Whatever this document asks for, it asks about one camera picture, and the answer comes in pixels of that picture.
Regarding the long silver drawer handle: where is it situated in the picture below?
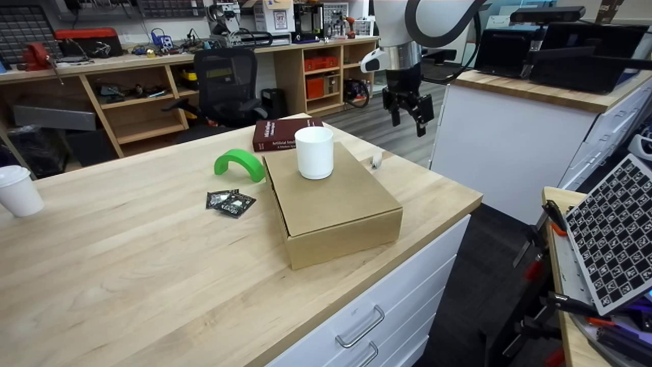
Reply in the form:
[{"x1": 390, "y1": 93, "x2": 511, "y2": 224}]
[{"x1": 332, "y1": 303, "x2": 387, "y2": 350}]

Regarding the framed picture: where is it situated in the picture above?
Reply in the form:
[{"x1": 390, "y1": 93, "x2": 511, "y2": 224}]
[{"x1": 323, "y1": 0, "x2": 352, "y2": 40}]

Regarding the black stereo camera bar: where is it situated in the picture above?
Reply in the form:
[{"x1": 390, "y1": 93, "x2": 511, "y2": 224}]
[{"x1": 508, "y1": 4, "x2": 589, "y2": 26}]

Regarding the black coiled cable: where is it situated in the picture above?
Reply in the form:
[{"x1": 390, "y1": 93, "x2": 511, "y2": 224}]
[{"x1": 340, "y1": 75, "x2": 374, "y2": 111}]

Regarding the black office chair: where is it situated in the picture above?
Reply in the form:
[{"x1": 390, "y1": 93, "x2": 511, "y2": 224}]
[{"x1": 168, "y1": 44, "x2": 271, "y2": 132}]

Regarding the brown cardboard box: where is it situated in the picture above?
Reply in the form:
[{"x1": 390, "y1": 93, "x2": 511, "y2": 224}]
[{"x1": 260, "y1": 140, "x2": 405, "y2": 274}]

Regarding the red bench tool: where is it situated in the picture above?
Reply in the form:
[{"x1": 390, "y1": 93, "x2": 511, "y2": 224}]
[{"x1": 21, "y1": 40, "x2": 56, "y2": 74}]

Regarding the tall orange storage bin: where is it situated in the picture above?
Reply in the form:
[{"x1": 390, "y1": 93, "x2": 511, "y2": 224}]
[{"x1": 303, "y1": 72, "x2": 343, "y2": 101}]

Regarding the grey flat panel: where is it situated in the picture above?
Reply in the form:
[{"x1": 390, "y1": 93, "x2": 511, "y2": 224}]
[{"x1": 8, "y1": 103, "x2": 99, "y2": 132}]

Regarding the black red clamp tool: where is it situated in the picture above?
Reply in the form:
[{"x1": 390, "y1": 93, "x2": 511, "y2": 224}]
[{"x1": 540, "y1": 198, "x2": 570, "y2": 239}]

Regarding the dark red hardcover book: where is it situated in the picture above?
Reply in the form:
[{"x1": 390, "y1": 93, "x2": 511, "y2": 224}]
[{"x1": 251, "y1": 117, "x2": 326, "y2": 152}]

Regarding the green plastic arch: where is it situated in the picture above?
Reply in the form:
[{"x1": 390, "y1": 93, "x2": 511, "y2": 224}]
[{"x1": 213, "y1": 146, "x2": 267, "y2": 185}]

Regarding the black robot wrist cable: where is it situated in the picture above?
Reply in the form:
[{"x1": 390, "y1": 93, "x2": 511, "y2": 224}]
[{"x1": 403, "y1": 0, "x2": 489, "y2": 88}]

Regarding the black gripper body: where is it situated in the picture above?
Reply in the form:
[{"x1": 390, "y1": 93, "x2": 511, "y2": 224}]
[{"x1": 381, "y1": 65, "x2": 436, "y2": 117}]

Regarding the black foil packet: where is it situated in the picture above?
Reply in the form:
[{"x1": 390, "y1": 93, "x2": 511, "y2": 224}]
[
  {"x1": 214, "y1": 189, "x2": 258, "y2": 221},
  {"x1": 203, "y1": 187, "x2": 242, "y2": 213}
]

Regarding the black frame 3d printer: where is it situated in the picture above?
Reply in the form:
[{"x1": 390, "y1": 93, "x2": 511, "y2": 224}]
[{"x1": 292, "y1": 2, "x2": 326, "y2": 44}]

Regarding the white plastic device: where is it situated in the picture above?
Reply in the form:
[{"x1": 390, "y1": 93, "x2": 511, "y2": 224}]
[{"x1": 625, "y1": 132, "x2": 652, "y2": 164}]

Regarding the short silver drawer handle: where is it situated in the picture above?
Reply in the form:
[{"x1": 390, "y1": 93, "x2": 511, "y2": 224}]
[{"x1": 347, "y1": 341, "x2": 384, "y2": 367}]

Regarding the black pen tool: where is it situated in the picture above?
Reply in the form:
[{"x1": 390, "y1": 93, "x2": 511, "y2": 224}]
[{"x1": 540, "y1": 291, "x2": 604, "y2": 318}]

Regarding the flat orange storage bin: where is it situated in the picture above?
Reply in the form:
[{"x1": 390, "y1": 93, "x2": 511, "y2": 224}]
[{"x1": 302, "y1": 54, "x2": 343, "y2": 74}]

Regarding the black white checkerboard panel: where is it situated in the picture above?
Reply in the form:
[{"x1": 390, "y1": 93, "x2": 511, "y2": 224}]
[{"x1": 563, "y1": 151, "x2": 652, "y2": 318}]

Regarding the black computer monitor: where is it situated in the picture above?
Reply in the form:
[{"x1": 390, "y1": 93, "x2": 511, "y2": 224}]
[{"x1": 473, "y1": 26, "x2": 538, "y2": 79}]

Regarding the black wall bin rack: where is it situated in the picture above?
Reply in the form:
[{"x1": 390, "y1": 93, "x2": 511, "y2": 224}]
[{"x1": 0, "y1": 4, "x2": 62, "y2": 70}]

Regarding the white coffee mug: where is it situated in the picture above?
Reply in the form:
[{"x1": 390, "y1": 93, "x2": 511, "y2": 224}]
[{"x1": 294, "y1": 124, "x2": 337, "y2": 184}]

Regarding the white counter cabinet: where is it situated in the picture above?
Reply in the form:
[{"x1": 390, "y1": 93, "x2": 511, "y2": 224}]
[{"x1": 428, "y1": 68, "x2": 652, "y2": 228}]

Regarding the black equipment case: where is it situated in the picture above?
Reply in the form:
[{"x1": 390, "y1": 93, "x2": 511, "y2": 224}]
[{"x1": 527, "y1": 21, "x2": 652, "y2": 96}]

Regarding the black bag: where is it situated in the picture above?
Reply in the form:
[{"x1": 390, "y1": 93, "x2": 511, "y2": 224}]
[{"x1": 7, "y1": 124, "x2": 74, "y2": 180}]

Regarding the blue bench item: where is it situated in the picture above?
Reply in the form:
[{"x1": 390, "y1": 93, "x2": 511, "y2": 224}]
[{"x1": 148, "y1": 26, "x2": 176, "y2": 54}]

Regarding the white drawer cabinet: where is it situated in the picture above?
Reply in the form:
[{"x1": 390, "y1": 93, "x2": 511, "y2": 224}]
[{"x1": 266, "y1": 214, "x2": 473, "y2": 367}]

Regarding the red toolbox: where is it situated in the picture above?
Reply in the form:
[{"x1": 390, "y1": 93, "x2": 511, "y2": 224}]
[{"x1": 52, "y1": 25, "x2": 129, "y2": 62}]

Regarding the white paper cup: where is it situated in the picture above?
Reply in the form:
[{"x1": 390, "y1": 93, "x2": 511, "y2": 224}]
[{"x1": 0, "y1": 164, "x2": 45, "y2": 221}]

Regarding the wooden workbench with shelves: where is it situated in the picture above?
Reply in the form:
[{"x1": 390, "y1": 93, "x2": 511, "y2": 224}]
[{"x1": 0, "y1": 35, "x2": 379, "y2": 159}]

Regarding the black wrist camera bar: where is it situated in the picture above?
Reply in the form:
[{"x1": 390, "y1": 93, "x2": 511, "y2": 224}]
[{"x1": 417, "y1": 46, "x2": 458, "y2": 65}]

